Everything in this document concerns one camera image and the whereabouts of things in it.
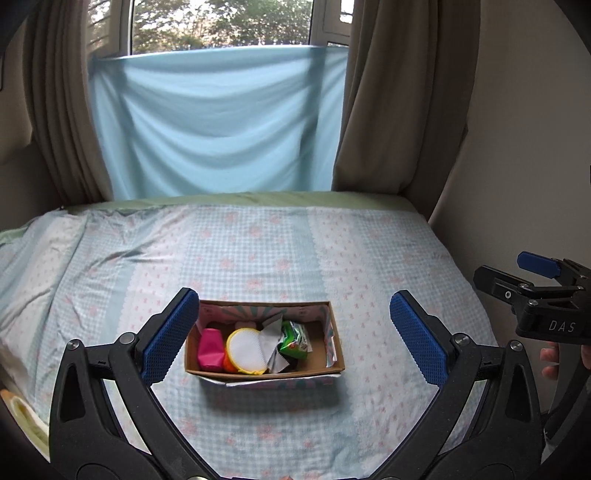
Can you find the right brown curtain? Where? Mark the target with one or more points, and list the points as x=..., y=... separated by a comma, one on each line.
x=409, y=82

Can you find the window with white frame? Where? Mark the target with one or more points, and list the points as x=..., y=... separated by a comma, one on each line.
x=123, y=28

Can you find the green mattress edge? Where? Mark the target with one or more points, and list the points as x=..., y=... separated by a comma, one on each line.
x=231, y=201

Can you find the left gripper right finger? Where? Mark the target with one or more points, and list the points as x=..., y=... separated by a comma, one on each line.
x=485, y=420

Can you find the grey white cloth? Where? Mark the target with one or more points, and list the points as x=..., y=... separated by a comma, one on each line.
x=269, y=339

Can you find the yellow rimmed white round pad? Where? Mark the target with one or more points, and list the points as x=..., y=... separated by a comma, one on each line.
x=244, y=351

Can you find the brown curtain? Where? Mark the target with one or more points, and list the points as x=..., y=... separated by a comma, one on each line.
x=409, y=82
x=55, y=74

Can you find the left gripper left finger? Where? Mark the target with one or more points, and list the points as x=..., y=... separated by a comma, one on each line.
x=105, y=421

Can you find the orange fluffy pompom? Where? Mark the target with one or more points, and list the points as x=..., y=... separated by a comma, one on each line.
x=228, y=366

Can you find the left brown curtain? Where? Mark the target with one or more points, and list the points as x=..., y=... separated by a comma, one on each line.
x=55, y=74

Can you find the magenta zip pouch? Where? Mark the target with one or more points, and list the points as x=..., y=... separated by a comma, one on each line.
x=211, y=351

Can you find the person's right hand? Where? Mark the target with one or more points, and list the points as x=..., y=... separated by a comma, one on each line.
x=551, y=355

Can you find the pink sock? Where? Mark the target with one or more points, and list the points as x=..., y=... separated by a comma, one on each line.
x=245, y=324

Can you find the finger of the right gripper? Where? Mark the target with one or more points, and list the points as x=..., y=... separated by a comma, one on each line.
x=540, y=265
x=511, y=290

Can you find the open cardboard box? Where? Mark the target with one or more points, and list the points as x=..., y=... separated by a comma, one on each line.
x=325, y=359

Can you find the light blue hanging cloth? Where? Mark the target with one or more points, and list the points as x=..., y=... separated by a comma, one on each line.
x=226, y=120

